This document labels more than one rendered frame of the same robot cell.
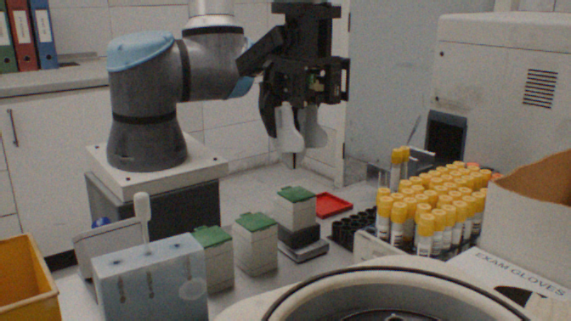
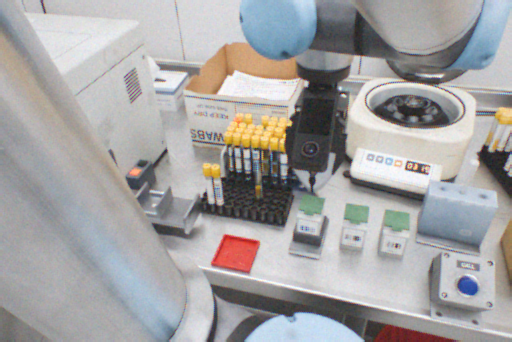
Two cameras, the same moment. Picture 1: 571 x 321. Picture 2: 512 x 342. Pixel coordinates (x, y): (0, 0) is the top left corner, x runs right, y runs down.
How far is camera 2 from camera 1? 1.03 m
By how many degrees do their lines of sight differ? 102
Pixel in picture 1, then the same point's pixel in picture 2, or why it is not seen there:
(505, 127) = (130, 128)
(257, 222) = (357, 210)
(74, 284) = (488, 316)
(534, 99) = (132, 95)
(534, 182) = (240, 107)
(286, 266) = (336, 226)
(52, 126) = not seen: outside the picture
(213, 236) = (396, 216)
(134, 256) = (471, 194)
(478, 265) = not seen: hidden behind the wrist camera
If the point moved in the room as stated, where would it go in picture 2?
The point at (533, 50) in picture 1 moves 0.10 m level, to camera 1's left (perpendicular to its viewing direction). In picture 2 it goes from (120, 62) to (143, 80)
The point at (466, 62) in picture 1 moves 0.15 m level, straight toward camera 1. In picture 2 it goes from (90, 106) to (180, 92)
